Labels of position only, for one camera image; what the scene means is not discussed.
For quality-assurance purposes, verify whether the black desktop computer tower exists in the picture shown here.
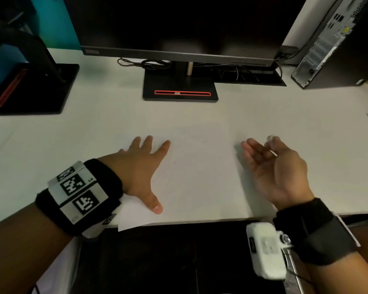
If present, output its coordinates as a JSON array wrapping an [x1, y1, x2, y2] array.
[[291, 0, 368, 90]]

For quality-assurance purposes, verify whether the black wristband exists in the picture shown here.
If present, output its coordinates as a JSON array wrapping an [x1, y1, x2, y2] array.
[[35, 158, 124, 237], [273, 197, 361, 267]]

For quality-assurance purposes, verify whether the white paper sheet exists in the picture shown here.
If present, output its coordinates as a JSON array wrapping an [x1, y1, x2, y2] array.
[[115, 121, 278, 232]]

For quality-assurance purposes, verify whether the coiled black cable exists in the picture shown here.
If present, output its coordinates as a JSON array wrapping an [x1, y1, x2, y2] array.
[[117, 57, 173, 71]]

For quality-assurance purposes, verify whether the black left wristband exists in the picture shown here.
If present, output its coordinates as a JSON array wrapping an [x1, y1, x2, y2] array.
[[35, 158, 124, 237]]

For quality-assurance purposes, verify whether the black right wristband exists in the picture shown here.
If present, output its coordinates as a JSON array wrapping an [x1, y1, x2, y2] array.
[[273, 197, 361, 267]]

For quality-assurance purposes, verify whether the person's right forearm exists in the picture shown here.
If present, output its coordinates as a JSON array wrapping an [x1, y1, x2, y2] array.
[[290, 225, 368, 294]]

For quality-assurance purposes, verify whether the person's left forearm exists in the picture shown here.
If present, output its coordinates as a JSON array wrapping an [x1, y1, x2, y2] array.
[[0, 202, 78, 294]]

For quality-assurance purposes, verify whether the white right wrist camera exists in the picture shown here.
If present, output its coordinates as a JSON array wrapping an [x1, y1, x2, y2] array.
[[246, 222, 292, 281]]

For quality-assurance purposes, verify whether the metal camera bracket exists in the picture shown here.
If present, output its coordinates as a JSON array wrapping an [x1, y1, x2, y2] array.
[[280, 233, 305, 294]]

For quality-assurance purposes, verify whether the white marker tag band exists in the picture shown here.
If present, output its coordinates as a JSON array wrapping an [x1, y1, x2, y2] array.
[[47, 161, 110, 225]]

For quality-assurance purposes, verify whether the person's right hand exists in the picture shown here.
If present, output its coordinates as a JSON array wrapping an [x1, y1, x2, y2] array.
[[241, 135, 315, 211]]

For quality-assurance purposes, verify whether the black cable tray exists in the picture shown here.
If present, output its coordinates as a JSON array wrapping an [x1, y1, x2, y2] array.
[[214, 65, 287, 87]]

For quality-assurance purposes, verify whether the black computer monitor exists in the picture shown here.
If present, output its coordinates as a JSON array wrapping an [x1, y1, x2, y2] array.
[[63, 0, 309, 68]]

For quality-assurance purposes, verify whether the person's left hand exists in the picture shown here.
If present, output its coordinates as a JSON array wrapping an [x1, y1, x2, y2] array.
[[98, 135, 172, 215]]

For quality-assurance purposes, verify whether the black stand with red slot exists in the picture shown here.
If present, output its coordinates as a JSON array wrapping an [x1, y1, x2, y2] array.
[[142, 61, 219, 103]]

